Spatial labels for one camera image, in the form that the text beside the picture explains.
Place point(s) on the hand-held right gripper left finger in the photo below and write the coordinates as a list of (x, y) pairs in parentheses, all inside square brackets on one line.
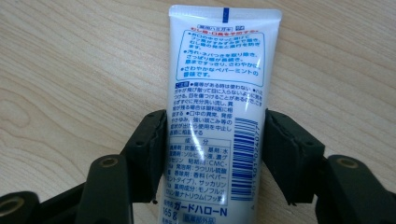
[(146, 155)]

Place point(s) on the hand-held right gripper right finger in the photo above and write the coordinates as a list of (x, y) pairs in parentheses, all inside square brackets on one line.
[(289, 155)]

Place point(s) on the white blue toothpaste tube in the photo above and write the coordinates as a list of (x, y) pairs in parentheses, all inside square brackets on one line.
[(214, 118)]

